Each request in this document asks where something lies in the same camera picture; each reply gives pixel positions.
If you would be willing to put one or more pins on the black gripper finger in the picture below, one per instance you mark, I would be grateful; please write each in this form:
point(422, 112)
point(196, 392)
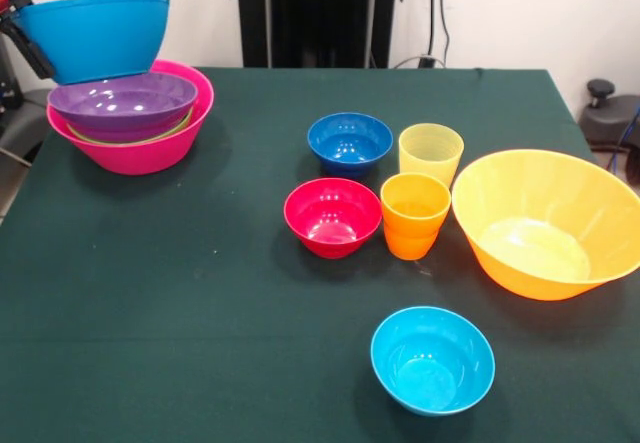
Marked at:
point(32, 53)

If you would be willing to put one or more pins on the medium blue plastic bowl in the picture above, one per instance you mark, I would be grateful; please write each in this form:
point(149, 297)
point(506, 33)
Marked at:
point(100, 38)

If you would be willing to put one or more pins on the purple plastic bowl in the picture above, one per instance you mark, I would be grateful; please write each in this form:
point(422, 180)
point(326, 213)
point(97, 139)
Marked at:
point(125, 105)

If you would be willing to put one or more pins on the large pink plastic bowl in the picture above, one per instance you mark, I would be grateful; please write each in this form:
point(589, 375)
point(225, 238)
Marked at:
point(140, 158)

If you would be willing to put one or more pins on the green plastic bowl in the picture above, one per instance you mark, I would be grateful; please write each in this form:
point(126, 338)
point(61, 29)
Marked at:
point(180, 130)

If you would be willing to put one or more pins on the small dark blue bowl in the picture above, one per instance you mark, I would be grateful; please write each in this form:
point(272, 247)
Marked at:
point(350, 143)

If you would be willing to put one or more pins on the small red plastic bowl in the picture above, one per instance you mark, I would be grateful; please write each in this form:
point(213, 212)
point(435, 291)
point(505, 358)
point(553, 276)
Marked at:
point(332, 218)

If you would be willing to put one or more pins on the black equipment box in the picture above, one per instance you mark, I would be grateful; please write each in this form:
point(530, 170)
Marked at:
point(7, 83)

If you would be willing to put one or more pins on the orange plastic cup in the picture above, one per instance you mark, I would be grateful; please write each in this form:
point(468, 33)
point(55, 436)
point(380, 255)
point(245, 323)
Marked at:
point(411, 248)
point(415, 203)

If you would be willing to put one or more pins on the yellow plastic cup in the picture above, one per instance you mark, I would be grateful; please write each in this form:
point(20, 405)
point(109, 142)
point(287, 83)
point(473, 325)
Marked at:
point(431, 155)

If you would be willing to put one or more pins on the dark green tablecloth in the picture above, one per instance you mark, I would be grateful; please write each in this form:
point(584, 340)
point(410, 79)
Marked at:
point(525, 113)

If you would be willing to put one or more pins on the small light blue bowl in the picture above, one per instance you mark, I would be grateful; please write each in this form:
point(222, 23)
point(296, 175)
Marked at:
point(432, 363)

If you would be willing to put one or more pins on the large orange plastic bowl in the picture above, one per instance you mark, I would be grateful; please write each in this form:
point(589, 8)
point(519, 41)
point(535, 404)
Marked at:
point(540, 203)

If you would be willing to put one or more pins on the black pedestal leg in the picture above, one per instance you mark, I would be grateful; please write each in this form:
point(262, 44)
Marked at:
point(25, 118)
point(607, 118)

